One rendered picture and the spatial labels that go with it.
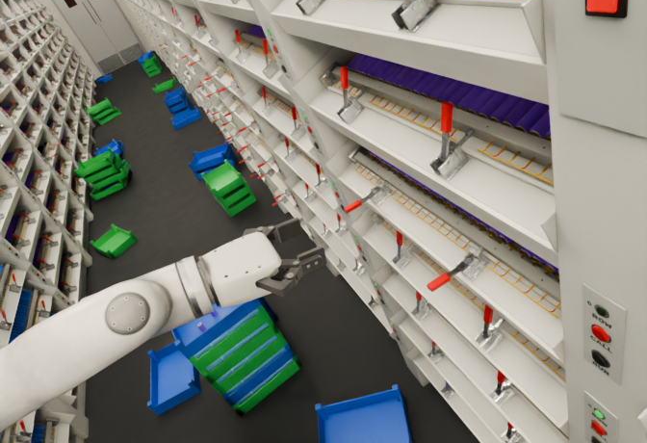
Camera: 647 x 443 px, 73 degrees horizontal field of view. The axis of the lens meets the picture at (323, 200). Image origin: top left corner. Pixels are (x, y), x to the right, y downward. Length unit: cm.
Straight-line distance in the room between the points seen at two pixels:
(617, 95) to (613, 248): 14
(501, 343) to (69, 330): 66
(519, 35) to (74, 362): 53
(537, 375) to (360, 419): 97
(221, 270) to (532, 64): 45
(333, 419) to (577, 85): 153
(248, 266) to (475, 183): 31
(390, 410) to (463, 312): 84
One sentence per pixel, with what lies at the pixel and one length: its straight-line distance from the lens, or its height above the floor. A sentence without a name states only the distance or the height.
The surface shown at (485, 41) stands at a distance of 41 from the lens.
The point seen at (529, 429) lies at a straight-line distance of 100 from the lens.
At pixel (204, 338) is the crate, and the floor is 43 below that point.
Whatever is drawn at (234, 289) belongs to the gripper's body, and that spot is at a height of 109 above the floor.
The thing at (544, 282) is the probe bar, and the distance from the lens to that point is 64.
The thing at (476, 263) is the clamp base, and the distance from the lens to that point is 69.
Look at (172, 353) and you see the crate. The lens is 231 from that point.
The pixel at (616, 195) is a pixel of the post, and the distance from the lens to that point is 37.
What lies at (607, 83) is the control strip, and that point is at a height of 131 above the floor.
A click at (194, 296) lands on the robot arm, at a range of 61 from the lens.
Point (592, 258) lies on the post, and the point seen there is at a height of 114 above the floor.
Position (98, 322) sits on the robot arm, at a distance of 55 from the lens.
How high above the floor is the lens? 146
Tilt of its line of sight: 34 degrees down
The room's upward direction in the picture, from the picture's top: 24 degrees counter-clockwise
